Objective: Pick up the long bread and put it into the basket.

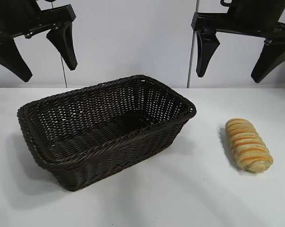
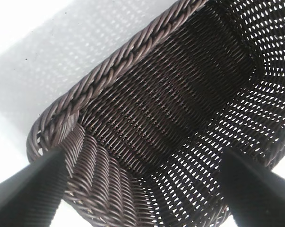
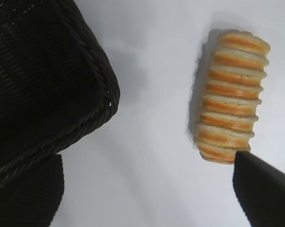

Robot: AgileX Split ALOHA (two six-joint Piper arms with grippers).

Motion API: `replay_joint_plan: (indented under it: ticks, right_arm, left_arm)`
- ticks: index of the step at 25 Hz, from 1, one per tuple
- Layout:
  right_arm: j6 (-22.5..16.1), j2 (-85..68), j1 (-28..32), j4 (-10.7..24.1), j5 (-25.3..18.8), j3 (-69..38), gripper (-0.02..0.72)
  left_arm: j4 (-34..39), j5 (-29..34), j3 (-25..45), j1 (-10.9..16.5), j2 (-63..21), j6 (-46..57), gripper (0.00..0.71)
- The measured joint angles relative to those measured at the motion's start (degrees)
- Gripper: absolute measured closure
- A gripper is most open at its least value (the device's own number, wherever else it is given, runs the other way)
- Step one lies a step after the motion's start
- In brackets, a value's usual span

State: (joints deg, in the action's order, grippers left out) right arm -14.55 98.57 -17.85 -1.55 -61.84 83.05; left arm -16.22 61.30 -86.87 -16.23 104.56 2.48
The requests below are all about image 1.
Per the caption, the long striped bread roll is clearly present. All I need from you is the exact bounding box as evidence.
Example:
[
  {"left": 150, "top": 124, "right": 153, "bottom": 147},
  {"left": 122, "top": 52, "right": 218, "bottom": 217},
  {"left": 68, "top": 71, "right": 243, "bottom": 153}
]
[{"left": 225, "top": 119, "right": 274, "bottom": 173}]

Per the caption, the thin grey hanging cable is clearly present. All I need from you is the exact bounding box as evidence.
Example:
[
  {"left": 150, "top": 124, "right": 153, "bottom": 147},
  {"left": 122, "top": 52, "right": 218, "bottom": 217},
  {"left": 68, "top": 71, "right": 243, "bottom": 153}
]
[{"left": 51, "top": 0, "right": 68, "bottom": 87}]

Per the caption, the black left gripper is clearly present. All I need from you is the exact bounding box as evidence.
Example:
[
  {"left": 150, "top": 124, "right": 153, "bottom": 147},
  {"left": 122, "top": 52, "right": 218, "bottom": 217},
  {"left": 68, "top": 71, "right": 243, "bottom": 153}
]
[{"left": 0, "top": 0, "right": 78, "bottom": 83}]

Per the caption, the dark brown wicker basket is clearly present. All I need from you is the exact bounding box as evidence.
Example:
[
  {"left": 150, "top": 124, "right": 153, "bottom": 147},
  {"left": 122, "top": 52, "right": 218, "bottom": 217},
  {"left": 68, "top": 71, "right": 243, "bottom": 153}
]
[{"left": 16, "top": 74, "right": 197, "bottom": 192}]

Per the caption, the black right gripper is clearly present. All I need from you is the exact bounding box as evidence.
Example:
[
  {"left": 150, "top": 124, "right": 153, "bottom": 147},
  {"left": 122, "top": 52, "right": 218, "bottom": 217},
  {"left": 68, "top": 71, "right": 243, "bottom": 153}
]
[{"left": 190, "top": 0, "right": 285, "bottom": 84}]

